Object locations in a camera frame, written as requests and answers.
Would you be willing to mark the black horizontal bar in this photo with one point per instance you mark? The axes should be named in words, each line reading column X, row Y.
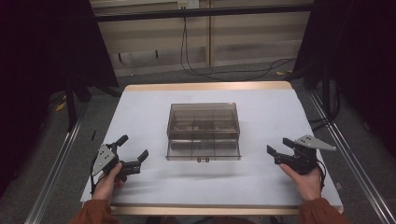
column 199, row 13

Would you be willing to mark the yellow floor tape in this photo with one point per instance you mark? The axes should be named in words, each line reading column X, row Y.
column 281, row 73
column 60, row 106

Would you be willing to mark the metal floor rail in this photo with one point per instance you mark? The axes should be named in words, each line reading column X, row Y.
column 358, row 168
column 53, row 177

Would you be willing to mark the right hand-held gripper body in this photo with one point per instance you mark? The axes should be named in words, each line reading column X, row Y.
column 306, row 152

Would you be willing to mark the white wall socket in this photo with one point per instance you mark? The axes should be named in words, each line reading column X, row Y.
column 188, row 4

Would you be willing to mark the smoky transparent compartment box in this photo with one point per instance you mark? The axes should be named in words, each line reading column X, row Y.
column 203, row 130

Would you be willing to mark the wooden table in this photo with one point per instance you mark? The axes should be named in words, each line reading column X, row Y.
column 205, row 86

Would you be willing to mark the person's right hand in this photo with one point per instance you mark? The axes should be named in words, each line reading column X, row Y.
column 306, row 182

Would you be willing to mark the black stand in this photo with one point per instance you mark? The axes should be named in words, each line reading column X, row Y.
column 71, row 105

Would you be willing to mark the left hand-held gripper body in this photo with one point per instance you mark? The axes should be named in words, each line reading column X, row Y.
column 106, row 157

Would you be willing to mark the white table cloth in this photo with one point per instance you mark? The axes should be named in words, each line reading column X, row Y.
column 143, row 118

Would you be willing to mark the black curtain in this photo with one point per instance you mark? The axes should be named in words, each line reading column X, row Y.
column 361, row 62
column 37, row 62

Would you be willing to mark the person's left hand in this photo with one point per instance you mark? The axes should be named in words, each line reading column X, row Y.
column 107, row 186

